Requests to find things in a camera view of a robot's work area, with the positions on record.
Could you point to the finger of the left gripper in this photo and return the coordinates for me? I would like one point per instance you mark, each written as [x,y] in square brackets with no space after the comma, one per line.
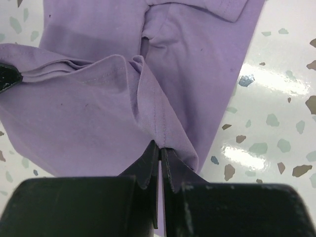
[9,77]

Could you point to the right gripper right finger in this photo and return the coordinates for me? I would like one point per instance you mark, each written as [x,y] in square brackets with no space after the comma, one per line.
[184,194]

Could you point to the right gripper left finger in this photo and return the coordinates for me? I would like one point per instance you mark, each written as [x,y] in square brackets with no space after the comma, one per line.
[144,170]

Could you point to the purple t shirt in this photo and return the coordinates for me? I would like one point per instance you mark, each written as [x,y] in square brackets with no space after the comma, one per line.
[109,76]

